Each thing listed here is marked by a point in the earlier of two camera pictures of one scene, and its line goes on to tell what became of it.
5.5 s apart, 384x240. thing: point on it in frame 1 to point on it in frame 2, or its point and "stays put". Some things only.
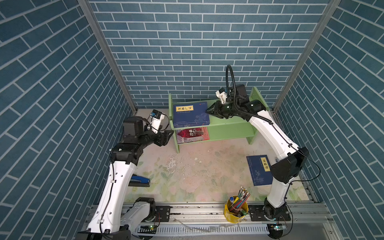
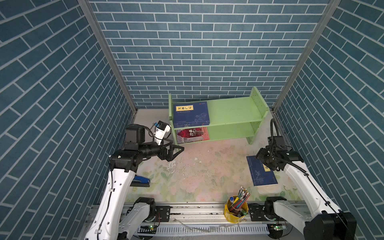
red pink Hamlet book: x=192 y=135 stays put
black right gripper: x=217 y=110 to x=260 y=155
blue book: x=191 y=114 stays put
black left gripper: x=162 y=138 to x=168 y=157
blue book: x=260 y=170 stays put
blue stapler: x=138 y=181 stays put
